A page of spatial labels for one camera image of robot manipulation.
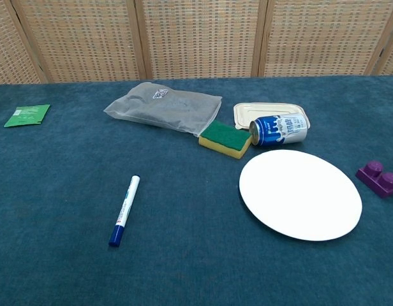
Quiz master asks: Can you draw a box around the purple toy brick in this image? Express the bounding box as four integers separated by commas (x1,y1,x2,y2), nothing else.
355,160,393,199

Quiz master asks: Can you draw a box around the round white paper plate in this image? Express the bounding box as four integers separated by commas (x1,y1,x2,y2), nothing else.
239,149,363,242

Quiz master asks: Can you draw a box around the green yellow scrubbing sponge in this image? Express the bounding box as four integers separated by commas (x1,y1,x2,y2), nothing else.
198,120,253,159

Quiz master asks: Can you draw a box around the grey plastic bag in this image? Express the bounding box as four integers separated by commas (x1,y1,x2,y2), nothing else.
103,82,223,138

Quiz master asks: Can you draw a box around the beige lidded food container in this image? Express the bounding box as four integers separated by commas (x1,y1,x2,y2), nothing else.
233,101,311,130

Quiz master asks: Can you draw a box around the blue white drink can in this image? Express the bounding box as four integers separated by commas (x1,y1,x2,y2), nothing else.
249,112,309,148

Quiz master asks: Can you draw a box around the white blue-capped marker pen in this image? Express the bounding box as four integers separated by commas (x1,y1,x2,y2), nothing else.
108,174,141,248

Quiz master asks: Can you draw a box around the woven bamboo screen panel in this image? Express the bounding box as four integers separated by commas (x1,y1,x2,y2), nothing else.
373,0,393,77
0,0,47,85
251,0,393,77
126,0,269,80
11,0,149,82

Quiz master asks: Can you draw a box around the blue carpet table cover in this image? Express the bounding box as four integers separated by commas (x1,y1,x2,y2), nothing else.
0,75,393,306

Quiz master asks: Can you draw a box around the flat green sachet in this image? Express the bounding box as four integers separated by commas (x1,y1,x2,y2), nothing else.
3,104,52,128

